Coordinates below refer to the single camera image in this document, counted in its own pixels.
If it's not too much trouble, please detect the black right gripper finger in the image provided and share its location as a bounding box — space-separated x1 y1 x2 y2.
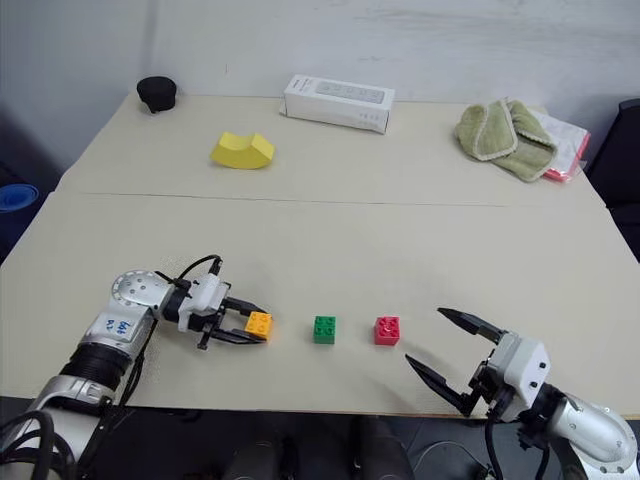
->
436 306 507 347
403 353 484 418

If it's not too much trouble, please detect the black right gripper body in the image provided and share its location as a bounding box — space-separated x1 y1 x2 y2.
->
468 341 517 417

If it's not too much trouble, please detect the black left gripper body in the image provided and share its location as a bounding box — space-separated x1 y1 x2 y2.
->
189 283 234 353

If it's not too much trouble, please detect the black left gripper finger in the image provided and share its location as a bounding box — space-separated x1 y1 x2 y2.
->
214 328 269 346
223 297 274 317

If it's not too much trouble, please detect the orange toy brick cube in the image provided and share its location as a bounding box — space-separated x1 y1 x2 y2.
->
244 310 276 343

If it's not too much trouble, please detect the red toy brick cube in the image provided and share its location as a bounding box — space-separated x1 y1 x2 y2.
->
373 315 403 347

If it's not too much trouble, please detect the green toy brick cube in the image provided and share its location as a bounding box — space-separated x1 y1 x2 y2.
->
312 315 338 346

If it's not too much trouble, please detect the yellow arch-shaped block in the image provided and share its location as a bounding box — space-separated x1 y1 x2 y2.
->
208 130 278 172

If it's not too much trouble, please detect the green folded towel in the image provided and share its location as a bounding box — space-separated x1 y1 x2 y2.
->
453 99 559 184

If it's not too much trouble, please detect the clear bag with pink contents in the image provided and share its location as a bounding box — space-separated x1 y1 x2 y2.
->
528 106 592 184

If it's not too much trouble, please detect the black chair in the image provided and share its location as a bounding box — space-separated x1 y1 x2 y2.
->
583 96 640 262

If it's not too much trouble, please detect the white rectangular cardboard box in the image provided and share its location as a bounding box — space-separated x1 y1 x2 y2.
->
278 74 397 136

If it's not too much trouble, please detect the black round knob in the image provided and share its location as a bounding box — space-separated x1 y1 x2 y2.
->
135 75 179 116

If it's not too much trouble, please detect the blue round container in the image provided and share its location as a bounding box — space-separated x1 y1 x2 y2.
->
0 183 41 214

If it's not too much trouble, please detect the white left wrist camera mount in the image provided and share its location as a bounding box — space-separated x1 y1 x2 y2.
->
177 273 233 334

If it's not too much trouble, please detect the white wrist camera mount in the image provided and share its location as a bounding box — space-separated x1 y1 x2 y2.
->
492 332 552 407
177 273 233 334

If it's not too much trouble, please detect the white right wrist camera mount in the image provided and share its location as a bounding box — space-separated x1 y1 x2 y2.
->
492 332 552 407

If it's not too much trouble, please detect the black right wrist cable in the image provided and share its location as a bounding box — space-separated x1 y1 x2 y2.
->
483 408 507 480

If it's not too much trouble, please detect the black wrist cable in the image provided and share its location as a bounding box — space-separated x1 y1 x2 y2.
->
154 254 225 292
483 408 507 480

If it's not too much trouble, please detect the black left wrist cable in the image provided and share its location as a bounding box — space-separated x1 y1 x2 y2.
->
154 254 225 292

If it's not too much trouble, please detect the thick black cable bundle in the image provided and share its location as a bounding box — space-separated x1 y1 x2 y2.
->
0 408 60 480

